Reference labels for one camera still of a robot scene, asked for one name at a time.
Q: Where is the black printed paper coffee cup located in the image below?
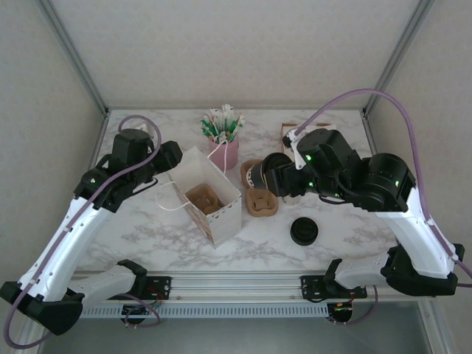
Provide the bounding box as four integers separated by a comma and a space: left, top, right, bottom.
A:
245, 162, 274, 192

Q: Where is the grey slotted cable duct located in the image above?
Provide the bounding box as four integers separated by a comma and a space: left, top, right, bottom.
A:
79, 304, 329, 319

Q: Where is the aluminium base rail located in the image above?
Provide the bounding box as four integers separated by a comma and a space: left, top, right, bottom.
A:
35, 271, 438, 305

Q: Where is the white printed paper gift bag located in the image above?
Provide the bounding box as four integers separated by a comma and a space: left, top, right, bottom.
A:
154, 142, 243, 249

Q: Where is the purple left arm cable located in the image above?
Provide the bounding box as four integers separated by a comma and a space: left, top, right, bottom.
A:
5, 114, 163, 350

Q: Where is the pink straw holder cup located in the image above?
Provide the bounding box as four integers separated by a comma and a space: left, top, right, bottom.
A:
208, 133, 240, 170

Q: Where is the aluminium frame post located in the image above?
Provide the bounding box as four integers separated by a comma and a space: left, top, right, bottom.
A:
35, 0, 111, 116
362, 0, 437, 116

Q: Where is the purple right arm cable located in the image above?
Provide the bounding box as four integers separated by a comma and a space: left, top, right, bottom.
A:
294, 88, 472, 327

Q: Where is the small left circuit board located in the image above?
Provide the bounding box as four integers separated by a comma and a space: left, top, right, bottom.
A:
122, 304, 154, 316

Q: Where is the aluminium table side rail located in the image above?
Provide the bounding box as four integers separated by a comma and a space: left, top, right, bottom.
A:
91, 110, 111, 163
363, 110, 377, 154

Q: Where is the brown cardboard cup carrier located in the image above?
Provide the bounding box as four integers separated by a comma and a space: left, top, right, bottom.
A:
185, 183, 223, 215
240, 159, 279, 218

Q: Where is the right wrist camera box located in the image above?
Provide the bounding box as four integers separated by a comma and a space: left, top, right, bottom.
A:
282, 129, 300, 152

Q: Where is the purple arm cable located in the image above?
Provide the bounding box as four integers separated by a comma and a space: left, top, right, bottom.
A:
5, 114, 163, 350
294, 88, 472, 327

